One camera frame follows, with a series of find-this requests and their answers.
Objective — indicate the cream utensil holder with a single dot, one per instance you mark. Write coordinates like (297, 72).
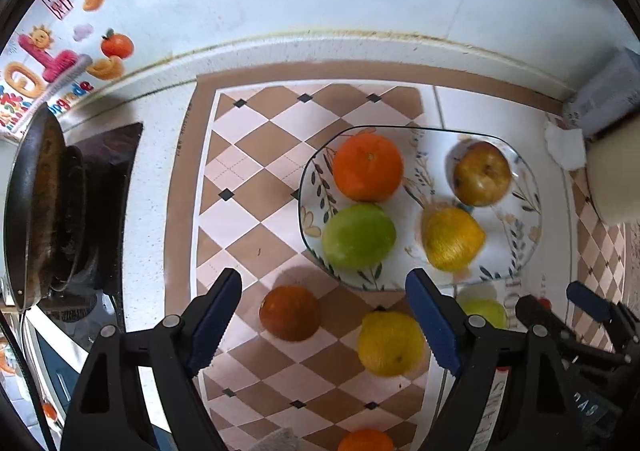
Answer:
(617, 181)

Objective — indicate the black frying pan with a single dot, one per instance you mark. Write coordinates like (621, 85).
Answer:
(35, 211)

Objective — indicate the green apple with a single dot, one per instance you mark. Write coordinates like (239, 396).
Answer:
(487, 312)
(359, 236)

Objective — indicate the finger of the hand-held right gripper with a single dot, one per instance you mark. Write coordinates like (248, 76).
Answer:
(589, 303)
(530, 310)

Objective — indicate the brown pear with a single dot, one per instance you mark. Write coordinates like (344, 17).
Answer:
(482, 173)

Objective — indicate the brown checkered table mat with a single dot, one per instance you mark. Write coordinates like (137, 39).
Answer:
(250, 141)

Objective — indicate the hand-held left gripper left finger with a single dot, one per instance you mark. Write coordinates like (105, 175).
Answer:
(215, 321)

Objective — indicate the dark brownish orange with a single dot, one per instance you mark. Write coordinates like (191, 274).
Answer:
(289, 313)

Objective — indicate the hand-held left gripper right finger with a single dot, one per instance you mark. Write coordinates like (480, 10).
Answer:
(432, 326)

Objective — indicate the yellow lemon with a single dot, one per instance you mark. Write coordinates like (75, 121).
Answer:
(452, 238)
(387, 343)

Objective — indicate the checkered mat with white panel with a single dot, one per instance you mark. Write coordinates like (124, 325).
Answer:
(600, 251)

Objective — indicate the bright orange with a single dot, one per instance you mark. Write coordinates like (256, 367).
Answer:
(367, 166)
(365, 441)

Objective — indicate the grey metal can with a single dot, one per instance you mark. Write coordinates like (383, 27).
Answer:
(605, 91)

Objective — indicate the floral glass plate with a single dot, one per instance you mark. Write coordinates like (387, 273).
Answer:
(425, 166)

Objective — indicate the colourful wall decal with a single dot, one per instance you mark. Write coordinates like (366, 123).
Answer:
(60, 63)

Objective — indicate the grey slipper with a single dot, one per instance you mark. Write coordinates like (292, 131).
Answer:
(277, 440)

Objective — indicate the white crumpled tissue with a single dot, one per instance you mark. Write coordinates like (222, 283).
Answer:
(565, 146)

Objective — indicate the black glass gas stove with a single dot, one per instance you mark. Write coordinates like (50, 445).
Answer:
(117, 181)

